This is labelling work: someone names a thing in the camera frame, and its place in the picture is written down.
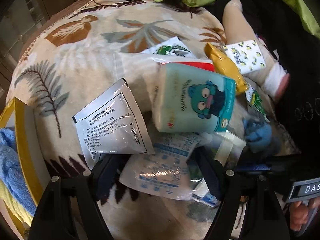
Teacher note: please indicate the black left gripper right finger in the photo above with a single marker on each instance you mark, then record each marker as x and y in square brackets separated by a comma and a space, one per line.
[262, 218]

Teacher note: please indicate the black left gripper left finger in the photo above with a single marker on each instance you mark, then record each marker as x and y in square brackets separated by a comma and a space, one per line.
[68, 208]

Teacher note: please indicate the yellow terry towel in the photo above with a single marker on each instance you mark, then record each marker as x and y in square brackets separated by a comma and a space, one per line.
[14, 206]

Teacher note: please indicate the blue terry towel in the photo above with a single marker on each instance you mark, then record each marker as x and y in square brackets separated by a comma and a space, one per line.
[11, 172]

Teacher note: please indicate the lemon print tissue pack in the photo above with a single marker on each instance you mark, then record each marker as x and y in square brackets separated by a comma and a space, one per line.
[246, 55]

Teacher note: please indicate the yellow snack bag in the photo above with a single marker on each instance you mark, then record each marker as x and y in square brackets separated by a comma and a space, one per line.
[225, 66]

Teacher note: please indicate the red white tissue pack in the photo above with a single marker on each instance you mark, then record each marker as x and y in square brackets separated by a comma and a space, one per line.
[198, 63]

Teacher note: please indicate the blue print clear pouch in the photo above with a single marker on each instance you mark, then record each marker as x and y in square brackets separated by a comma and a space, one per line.
[164, 173]

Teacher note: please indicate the teal cartoon tissue pack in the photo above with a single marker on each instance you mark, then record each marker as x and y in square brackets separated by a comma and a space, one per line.
[191, 99]

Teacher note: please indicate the green white medicine sachet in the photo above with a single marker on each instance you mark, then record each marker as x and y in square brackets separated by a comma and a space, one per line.
[172, 47]

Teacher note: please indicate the person's right hand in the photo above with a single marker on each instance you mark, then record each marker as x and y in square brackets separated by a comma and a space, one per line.
[299, 213]

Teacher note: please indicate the white box with yellow tape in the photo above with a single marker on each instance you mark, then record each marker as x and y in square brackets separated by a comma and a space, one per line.
[20, 118]

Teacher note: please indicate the small blue plush toy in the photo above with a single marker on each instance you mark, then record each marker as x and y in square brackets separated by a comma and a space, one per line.
[260, 138]

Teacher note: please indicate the leaf pattern beige blanket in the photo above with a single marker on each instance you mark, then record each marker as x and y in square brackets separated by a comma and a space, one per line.
[81, 55]

